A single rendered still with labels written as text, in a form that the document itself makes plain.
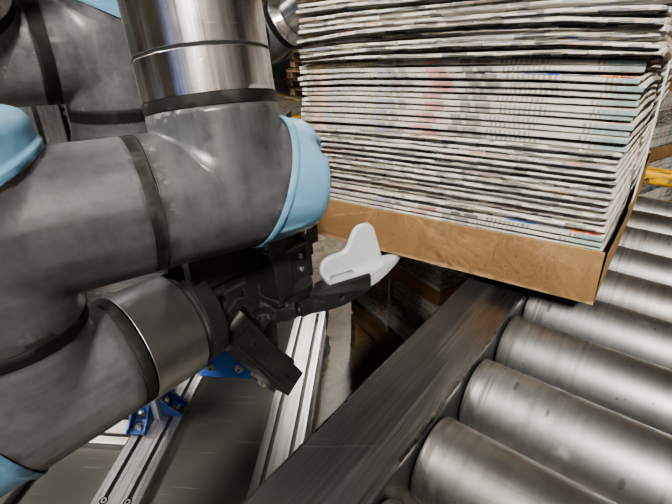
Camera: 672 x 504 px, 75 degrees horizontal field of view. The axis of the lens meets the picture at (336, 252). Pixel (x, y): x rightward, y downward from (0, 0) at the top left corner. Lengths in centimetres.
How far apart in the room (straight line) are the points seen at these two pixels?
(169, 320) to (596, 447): 26
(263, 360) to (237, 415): 73
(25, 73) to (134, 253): 36
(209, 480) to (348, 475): 77
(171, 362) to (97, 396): 4
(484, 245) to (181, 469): 81
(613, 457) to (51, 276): 30
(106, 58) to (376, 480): 49
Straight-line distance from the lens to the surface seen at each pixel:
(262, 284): 35
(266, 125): 25
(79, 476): 110
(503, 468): 26
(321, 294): 36
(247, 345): 36
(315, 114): 45
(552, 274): 38
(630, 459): 30
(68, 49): 57
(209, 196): 24
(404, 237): 41
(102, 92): 58
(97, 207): 23
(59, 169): 23
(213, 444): 106
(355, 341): 156
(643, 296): 47
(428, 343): 33
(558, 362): 35
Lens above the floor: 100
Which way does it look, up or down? 27 degrees down
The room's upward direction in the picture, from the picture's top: straight up
